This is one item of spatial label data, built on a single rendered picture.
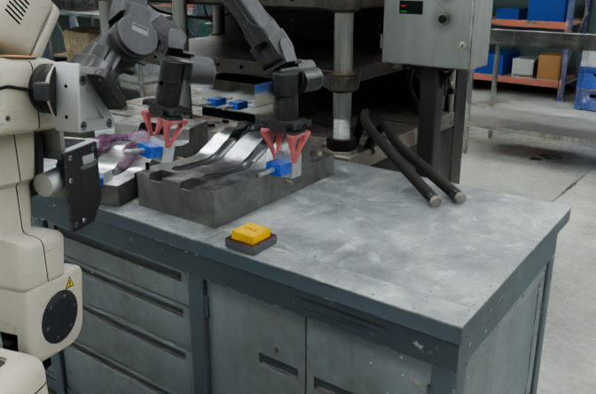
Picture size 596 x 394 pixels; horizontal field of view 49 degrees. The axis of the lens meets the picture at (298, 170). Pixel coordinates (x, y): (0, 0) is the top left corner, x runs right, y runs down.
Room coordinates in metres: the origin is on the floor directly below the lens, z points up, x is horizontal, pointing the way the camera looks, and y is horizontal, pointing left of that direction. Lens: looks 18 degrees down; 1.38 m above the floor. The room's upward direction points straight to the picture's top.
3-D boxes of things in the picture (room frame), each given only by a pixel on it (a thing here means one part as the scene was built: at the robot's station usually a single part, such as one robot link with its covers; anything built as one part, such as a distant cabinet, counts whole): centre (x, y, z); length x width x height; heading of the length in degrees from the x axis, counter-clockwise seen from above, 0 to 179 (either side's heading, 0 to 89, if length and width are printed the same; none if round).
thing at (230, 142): (1.65, 0.17, 0.92); 0.35 x 0.16 x 0.09; 144
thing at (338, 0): (2.71, 0.10, 1.20); 1.29 x 0.83 x 0.19; 54
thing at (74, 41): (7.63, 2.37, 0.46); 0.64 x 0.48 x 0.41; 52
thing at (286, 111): (1.43, 0.03, 1.06); 0.10 x 0.07 x 0.07; 54
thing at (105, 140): (1.79, 0.48, 0.90); 0.26 x 0.18 x 0.08; 161
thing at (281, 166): (1.40, 0.05, 0.94); 0.13 x 0.05 x 0.05; 144
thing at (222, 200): (1.66, 0.15, 0.87); 0.50 x 0.26 x 0.14; 144
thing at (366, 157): (2.72, 0.11, 0.76); 1.30 x 0.84 x 0.07; 54
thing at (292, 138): (1.43, 0.02, 0.99); 0.07 x 0.07 x 0.09; 54
